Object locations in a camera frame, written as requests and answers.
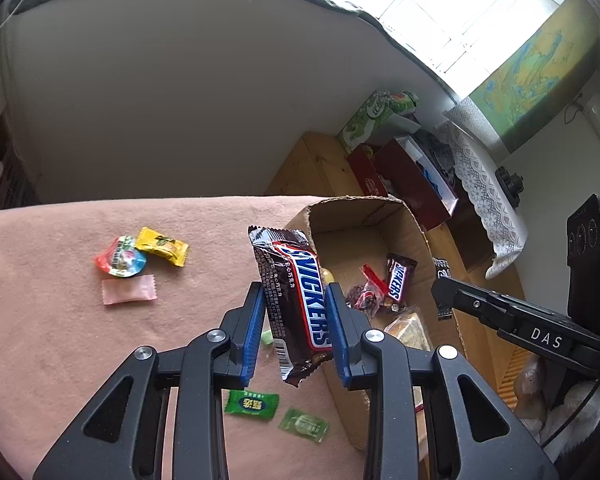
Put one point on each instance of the clear cracker packet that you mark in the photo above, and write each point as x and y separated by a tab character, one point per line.
410	332

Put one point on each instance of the large brown chocolate bar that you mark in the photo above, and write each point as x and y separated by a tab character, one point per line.
300	300

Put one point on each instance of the small clear wrapped green candy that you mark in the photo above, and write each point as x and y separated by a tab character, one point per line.
266	338

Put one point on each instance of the red clear candy bag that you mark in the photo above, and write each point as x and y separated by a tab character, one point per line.
362	301

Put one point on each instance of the dark green candy packet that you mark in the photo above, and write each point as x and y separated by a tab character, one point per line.
251	405

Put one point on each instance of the white fluffy cloth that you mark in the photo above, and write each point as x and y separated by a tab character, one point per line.
530	390

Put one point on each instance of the green printed carton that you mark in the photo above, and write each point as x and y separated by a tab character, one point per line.
365	122

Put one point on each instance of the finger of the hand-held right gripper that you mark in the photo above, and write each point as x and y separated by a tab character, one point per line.
472	305

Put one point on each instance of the small open red box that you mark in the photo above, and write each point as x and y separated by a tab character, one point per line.
365	170

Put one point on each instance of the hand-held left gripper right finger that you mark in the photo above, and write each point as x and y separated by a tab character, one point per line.
337	332

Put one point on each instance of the small brown chocolate bar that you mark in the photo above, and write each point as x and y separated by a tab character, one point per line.
399	280

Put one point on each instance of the white framed window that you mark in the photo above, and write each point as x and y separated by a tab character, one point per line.
455	10

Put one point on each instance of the wall map poster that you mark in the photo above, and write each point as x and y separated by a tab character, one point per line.
540	75

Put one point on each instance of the red blue round candy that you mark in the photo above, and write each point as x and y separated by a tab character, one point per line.
122	257

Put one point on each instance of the large open red box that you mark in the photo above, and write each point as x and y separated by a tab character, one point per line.
405	180

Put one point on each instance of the cardboard box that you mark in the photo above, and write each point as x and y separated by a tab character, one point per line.
350	245

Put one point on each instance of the black white snack packet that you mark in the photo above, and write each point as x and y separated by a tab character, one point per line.
442	269

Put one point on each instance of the white lace cloth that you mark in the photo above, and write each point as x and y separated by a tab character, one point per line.
485	200

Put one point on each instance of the pink tablecloth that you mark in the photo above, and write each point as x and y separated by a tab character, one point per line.
55	335

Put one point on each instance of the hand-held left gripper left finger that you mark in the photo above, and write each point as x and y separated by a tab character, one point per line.
252	332

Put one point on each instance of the dark cloth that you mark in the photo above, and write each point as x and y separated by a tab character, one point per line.
437	152

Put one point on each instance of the light green candy packet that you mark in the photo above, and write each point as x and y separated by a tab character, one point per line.
304	425

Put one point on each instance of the dark figurine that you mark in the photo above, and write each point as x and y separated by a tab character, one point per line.
510	185

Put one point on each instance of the yellow candy packet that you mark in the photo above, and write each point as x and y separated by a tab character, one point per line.
160	245

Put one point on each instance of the pink candy packet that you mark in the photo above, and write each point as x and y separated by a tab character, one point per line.
130	290

